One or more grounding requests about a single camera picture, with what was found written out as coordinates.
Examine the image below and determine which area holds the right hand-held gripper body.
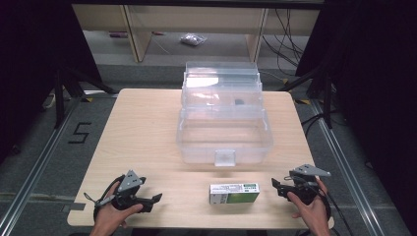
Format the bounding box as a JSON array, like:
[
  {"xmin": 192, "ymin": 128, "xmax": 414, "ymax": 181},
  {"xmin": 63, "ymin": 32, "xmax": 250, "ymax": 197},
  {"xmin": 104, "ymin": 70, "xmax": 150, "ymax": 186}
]
[{"xmin": 284, "ymin": 163, "xmax": 331, "ymax": 207}]

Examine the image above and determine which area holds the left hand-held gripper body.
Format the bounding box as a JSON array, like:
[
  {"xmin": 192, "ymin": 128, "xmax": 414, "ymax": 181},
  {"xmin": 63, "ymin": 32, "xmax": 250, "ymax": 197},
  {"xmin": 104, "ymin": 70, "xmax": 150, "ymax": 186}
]
[{"xmin": 110, "ymin": 169, "xmax": 148, "ymax": 211}]

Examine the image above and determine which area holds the person's right hand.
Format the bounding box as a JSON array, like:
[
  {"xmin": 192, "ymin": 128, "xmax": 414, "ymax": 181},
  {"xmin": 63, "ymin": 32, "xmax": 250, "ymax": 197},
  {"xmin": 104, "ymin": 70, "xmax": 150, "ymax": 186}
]
[{"xmin": 286, "ymin": 178, "xmax": 332, "ymax": 232}]

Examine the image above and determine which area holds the person's left hand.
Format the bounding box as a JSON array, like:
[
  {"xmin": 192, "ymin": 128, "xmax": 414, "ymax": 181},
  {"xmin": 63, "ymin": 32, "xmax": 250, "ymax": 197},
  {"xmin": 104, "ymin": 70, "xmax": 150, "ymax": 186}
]
[{"xmin": 89, "ymin": 182, "xmax": 145, "ymax": 233}]

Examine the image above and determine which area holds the green and white carton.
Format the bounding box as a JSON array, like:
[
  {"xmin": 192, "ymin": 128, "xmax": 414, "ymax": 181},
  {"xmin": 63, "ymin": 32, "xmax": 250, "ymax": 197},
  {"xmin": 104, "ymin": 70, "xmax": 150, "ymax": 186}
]
[{"xmin": 208, "ymin": 182, "xmax": 261, "ymax": 207}]

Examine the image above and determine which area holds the clear plastic tiered storage box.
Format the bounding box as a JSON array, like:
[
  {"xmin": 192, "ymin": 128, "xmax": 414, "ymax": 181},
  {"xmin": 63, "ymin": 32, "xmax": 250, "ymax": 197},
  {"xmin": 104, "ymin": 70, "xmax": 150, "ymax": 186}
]
[{"xmin": 175, "ymin": 60, "xmax": 274, "ymax": 168}]

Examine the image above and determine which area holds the black metal stand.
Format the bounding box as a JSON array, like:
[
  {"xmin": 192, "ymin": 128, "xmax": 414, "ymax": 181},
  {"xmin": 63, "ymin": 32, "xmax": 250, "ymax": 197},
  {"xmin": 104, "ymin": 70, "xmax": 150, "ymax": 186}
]
[
  {"xmin": 278, "ymin": 64, "xmax": 334, "ymax": 130},
  {"xmin": 53, "ymin": 65, "xmax": 118, "ymax": 130}
]

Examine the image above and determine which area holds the black curtain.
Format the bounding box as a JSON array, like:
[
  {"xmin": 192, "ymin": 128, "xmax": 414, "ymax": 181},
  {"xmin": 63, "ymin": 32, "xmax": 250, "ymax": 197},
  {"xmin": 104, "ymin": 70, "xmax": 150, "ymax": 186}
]
[
  {"xmin": 294, "ymin": 0, "xmax": 417, "ymax": 227},
  {"xmin": 0, "ymin": 0, "xmax": 103, "ymax": 165}
]

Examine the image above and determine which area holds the clear plastic bag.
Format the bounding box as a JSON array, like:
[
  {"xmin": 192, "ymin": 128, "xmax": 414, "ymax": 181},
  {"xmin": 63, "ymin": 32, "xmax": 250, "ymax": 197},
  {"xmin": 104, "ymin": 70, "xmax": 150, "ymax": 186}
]
[{"xmin": 179, "ymin": 32, "xmax": 209, "ymax": 47}]

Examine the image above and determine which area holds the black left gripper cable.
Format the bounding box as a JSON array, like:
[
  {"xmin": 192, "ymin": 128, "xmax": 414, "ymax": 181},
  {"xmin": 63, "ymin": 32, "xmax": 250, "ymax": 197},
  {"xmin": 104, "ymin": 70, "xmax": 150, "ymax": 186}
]
[{"xmin": 83, "ymin": 175, "xmax": 126, "ymax": 222}]

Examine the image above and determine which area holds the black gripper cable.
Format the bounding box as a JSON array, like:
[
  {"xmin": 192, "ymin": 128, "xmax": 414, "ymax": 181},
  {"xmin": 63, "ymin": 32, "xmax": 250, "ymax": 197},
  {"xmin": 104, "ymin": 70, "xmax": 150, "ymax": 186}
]
[
  {"xmin": 83, "ymin": 175, "xmax": 126, "ymax": 222},
  {"xmin": 314, "ymin": 183, "xmax": 354, "ymax": 236}
]

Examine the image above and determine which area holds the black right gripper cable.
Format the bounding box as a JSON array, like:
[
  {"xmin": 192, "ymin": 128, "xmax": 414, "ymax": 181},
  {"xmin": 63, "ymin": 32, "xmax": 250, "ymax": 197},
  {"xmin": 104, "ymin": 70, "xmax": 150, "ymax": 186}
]
[{"xmin": 314, "ymin": 183, "xmax": 354, "ymax": 236}]

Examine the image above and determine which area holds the metal floor rail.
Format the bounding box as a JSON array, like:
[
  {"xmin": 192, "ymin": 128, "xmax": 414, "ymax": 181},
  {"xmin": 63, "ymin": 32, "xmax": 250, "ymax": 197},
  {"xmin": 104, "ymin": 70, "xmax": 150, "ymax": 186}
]
[
  {"xmin": 310, "ymin": 98, "xmax": 386, "ymax": 236},
  {"xmin": 0, "ymin": 96, "xmax": 83, "ymax": 236}
]

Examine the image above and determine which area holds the bundle of black cables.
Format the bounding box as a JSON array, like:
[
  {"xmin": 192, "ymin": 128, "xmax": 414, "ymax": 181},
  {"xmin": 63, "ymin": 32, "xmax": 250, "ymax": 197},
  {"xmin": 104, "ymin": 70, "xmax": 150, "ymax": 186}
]
[{"xmin": 261, "ymin": 8, "xmax": 307, "ymax": 69}]

